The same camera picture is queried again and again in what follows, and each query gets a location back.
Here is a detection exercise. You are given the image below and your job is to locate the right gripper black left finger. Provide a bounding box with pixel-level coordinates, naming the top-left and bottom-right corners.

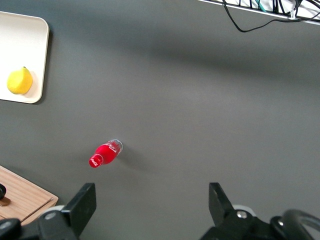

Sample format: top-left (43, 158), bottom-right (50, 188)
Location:
top-left (61, 182), bottom-right (98, 238)

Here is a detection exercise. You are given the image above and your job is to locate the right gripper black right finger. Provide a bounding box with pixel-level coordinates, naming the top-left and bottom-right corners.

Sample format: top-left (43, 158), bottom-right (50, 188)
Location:
top-left (208, 182), bottom-right (257, 229)

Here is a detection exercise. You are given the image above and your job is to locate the cream rectangular tray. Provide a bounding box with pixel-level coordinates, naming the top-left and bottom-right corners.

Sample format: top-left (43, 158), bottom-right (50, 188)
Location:
top-left (0, 11), bottom-right (50, 105)

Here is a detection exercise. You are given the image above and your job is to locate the red cola bottle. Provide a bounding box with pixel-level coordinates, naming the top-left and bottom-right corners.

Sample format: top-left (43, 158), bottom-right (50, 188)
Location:
top-left (88, 138), bottom-right (124, 170)

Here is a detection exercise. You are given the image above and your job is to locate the wooden two-drawer cabinet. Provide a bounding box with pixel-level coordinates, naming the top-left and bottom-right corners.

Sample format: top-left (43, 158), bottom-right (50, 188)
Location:
top-left (0, 164), bottom-right (59, 227)

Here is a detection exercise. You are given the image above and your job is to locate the yellow lemon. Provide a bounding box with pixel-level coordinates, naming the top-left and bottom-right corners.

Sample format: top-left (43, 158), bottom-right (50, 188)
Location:
top-left (6, 66), bottom-right (34, 95)

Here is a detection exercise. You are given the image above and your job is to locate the black hose on right gripper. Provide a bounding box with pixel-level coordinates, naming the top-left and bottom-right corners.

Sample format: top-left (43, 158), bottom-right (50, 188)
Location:
top-left (271, 209), bottom-right (320, 240)

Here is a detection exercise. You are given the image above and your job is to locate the black looping table-edge cable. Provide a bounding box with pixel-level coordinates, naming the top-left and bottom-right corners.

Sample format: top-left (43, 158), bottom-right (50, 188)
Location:
top-left (221, 0), bottom-right (320, 33)

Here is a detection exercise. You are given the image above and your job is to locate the white table edge rail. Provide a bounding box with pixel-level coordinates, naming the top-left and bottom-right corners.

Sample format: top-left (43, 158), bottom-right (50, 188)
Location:
top-left (197, 0), bottom-right (320, 26)

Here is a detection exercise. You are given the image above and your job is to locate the green cable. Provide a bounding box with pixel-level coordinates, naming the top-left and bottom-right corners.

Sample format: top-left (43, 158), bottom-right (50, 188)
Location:
top-left (256, 0), bottom-right (268, 13)

